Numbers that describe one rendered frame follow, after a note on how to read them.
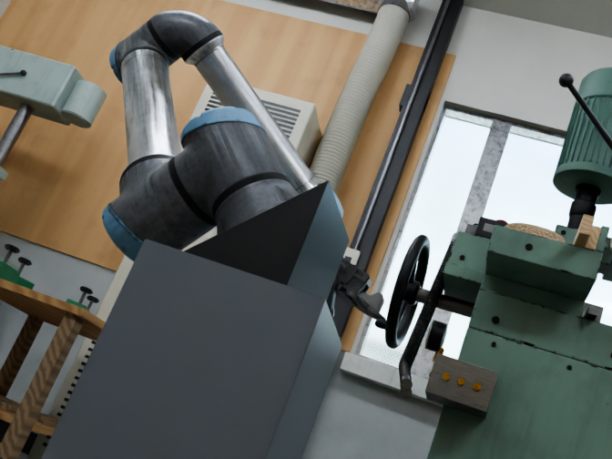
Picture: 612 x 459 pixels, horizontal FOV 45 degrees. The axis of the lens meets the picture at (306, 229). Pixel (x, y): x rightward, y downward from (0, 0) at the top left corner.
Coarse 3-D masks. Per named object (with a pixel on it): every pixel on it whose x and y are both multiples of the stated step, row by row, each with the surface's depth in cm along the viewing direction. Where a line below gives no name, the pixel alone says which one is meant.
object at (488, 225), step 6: (480, 222) 173; (486, 222) 173; (492, 222) 172; (498, 222) 172; (504, 222) 172; (468, 228) 178; (474, 228) 177; (480, 228) 172; (486, 228) 172; (492, 228) 172; (474, 234) 173; (480, 234) 172; (486, 234) 172
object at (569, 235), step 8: (560, 232) 175; (568, 232) 175; (576, 232) 175; (568, 240) 174; (608, 240) 172; (608, 248) 172; (608, 256) 171; (600, 264) 172; (608, 264) 170; (600, 272) 176
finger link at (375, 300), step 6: (360, 294) 190; (366, 294) 190; (372, 294) 190; (378, 294) 190; (366, 300) 190; (372, 300) 190; (378, 300) 189; (360, 306) 191; (372, 306) 189; (378, 306) 189; (372, 312) 188; (378, 312) 188; (378, 318) 188; (384, 318) 188
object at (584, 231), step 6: (588, 216) 139; (582, 222) 138; (588, 222) 138; (582, 228) 138; (588, 228) 138; (576, 234) 145; (582, 234) 138; (588, 234) 137; (576, 240) 141; (582, 240) 140; (582, 246) 143
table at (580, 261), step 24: (504, 240) 146; (528, 240) 145; (552, 240) 144; (456, 264) 168; (504, 264) 150; (528, 264) 145; (552, 264) 142; (576, 264) 142; (456, 288) 174; (552, 288) 152; (576, 288) 147
